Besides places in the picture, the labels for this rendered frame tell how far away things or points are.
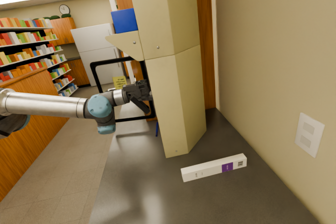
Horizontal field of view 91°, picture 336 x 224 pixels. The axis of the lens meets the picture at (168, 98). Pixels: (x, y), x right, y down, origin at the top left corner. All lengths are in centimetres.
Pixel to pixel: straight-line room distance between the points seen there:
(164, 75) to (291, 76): 41
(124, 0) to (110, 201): 90
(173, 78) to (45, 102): 46
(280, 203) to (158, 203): 40
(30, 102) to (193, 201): 65
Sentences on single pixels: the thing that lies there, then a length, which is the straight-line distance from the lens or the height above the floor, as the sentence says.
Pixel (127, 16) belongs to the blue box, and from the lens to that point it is 81.
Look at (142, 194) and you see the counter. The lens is 74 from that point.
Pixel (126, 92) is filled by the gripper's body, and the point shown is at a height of 126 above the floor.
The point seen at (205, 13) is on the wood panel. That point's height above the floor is 153.
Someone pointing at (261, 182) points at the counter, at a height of 94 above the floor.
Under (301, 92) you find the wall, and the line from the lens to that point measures 61.
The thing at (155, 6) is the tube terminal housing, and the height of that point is 157.
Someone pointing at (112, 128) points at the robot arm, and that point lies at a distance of 75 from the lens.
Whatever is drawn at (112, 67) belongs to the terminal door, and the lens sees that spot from 98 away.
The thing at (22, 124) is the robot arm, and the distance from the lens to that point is 94.
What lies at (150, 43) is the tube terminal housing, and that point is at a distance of 60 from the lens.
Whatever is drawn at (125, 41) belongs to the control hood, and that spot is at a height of 148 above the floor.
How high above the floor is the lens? 152
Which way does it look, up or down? 24 degrees down
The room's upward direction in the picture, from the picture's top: 10 degrees counter-clockwise
